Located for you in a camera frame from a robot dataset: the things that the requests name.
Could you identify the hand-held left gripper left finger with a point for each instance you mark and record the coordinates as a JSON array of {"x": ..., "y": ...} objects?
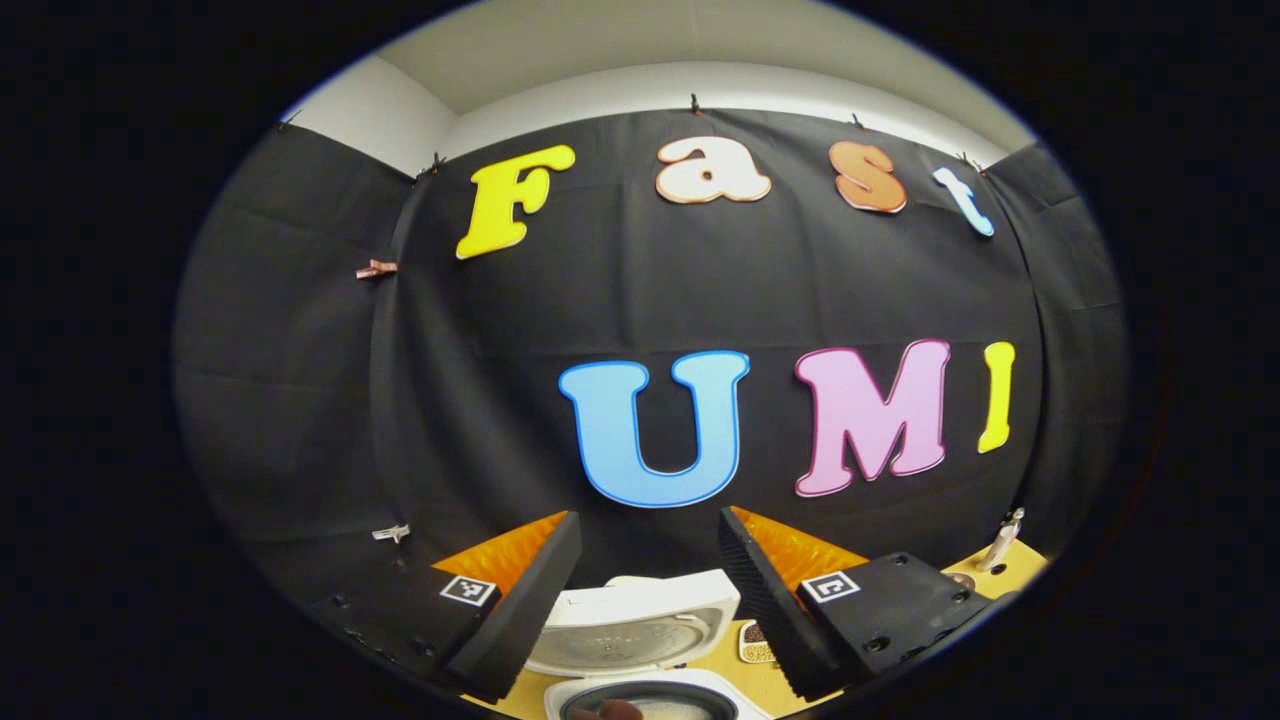
[{"x": 525, "y": 615}]

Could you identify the white divided grain dish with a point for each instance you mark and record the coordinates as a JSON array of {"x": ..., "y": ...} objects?
[{"x": 755, "y": 645}]

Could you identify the pink cloth clip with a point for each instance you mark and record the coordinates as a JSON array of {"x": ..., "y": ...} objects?
[{"x": 377, "y": 269}]

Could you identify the silver cloth clip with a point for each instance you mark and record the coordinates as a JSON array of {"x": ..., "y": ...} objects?
[{"x": 392, "y": 533}]

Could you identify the white rice cooker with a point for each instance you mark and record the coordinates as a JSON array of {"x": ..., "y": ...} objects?
[{"x": 640, "y": 625}]

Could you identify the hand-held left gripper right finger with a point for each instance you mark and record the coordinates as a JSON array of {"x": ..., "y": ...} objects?
[{"x": 770, "y": 615}]

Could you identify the small bottle with pink label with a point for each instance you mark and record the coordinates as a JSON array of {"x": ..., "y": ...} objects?
[{"x": 1000, "y": 545}]

